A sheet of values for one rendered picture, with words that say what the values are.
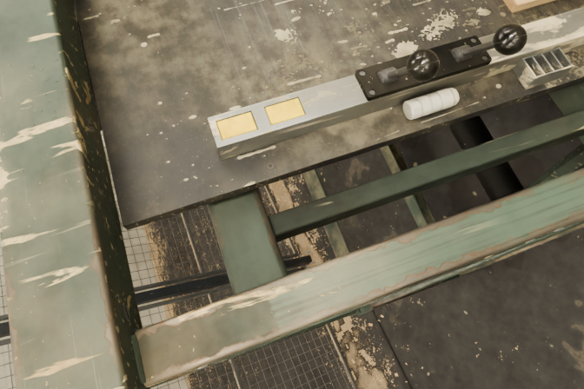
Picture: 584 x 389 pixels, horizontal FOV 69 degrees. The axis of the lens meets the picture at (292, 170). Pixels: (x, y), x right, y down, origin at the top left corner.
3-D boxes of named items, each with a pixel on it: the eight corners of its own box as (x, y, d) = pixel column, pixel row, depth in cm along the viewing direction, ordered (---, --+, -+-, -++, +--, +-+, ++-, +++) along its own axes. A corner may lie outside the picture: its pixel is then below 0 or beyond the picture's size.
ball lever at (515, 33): (470, 64, 64) (537, 47, 51) (448, 71, 64) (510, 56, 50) (465, 39, 64) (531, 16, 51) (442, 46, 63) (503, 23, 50)
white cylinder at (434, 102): (408, 123, 63) (455, 108, 65) (414, 114, 61) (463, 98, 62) (400, 108, 65) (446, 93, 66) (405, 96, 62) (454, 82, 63)
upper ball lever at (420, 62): (399, 86, 62) (449, 75, 49) (375, 93, 62) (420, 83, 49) (392, 61, 62) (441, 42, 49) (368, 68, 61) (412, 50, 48)
